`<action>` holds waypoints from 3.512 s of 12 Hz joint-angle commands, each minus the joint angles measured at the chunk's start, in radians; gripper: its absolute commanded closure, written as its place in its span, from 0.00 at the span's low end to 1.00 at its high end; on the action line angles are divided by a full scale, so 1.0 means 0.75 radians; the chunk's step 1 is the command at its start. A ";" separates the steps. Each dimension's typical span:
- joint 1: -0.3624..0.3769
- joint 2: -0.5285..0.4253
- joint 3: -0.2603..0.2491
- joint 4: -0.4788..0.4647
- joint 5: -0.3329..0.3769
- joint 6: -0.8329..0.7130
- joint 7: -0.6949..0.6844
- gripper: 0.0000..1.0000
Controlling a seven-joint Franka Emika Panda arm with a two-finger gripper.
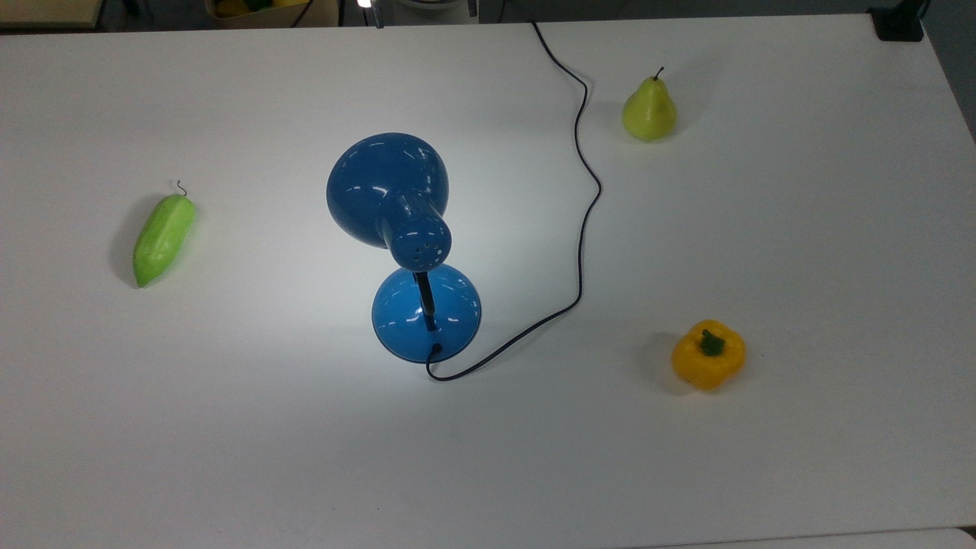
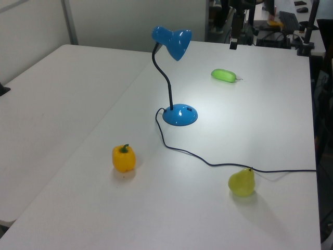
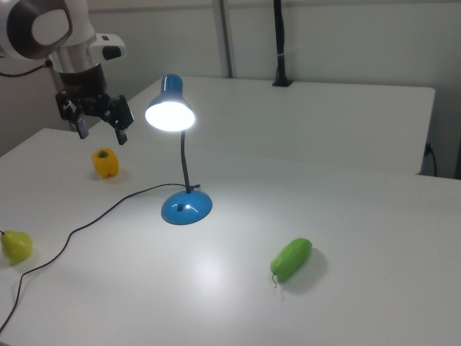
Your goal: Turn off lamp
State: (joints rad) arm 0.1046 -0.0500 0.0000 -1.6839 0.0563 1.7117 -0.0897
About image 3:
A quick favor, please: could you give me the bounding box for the yellow bell pepper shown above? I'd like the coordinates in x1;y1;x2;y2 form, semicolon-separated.
91;148;120;179

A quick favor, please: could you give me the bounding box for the green cucumber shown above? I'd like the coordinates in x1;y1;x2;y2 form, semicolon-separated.
269;237;313;289

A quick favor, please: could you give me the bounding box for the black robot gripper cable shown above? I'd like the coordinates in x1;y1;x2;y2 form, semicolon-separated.
0;59;55;78

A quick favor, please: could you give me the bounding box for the grey partition frame post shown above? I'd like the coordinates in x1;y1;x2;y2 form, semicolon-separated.
215;0;234;79

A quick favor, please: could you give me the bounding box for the blue desk lamp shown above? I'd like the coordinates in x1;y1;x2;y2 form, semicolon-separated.
144;74;213;227

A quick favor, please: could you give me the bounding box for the black wall socket cable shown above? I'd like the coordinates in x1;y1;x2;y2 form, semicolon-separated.
424;142;439;177

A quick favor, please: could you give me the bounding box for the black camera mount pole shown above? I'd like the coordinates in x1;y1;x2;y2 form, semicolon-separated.
272;0;293;88

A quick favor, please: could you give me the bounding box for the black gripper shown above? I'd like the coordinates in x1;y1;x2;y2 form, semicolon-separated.
55;64;135;146

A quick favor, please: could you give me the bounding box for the black lamp power cable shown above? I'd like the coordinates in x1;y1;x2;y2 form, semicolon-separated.
0;182;202;334

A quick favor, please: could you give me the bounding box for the yellow-green pear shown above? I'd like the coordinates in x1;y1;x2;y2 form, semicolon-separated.
0;229;34;263

